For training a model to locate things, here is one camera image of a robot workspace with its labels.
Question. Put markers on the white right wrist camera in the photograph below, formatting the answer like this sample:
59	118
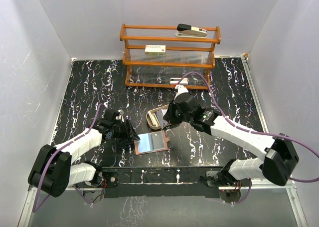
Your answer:
180	89

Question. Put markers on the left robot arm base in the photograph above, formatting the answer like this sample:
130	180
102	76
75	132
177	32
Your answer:
97	182

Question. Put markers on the small white stapler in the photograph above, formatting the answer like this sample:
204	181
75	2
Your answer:
175	81

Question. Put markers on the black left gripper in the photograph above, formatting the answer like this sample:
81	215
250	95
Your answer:
129	134

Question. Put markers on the orange wooden shelf rack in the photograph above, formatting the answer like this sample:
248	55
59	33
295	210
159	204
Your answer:
195	56

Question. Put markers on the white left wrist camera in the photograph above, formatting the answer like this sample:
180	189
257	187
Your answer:
121	116

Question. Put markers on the beige wooden tray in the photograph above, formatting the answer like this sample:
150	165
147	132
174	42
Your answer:
148	120

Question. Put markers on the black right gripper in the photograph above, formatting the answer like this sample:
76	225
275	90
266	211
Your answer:
169	116

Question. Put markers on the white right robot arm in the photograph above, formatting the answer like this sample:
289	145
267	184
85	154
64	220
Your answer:
275	157

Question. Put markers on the white staples box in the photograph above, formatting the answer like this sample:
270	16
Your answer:
155	50

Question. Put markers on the blue grey credit card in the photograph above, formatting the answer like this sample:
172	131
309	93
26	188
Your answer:
157	141

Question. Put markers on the pink leather card holder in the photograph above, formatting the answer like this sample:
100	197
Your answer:
151	142

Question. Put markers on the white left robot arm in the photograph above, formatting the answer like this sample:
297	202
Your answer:
54	168

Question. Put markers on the stack of credit cards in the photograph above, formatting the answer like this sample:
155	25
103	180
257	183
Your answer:
157	120

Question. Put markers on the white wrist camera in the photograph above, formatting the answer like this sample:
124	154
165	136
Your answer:
121	116
180	89

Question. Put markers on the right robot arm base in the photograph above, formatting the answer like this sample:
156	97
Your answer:
216	179

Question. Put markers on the black and white stapler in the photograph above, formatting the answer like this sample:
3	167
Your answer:
185	30

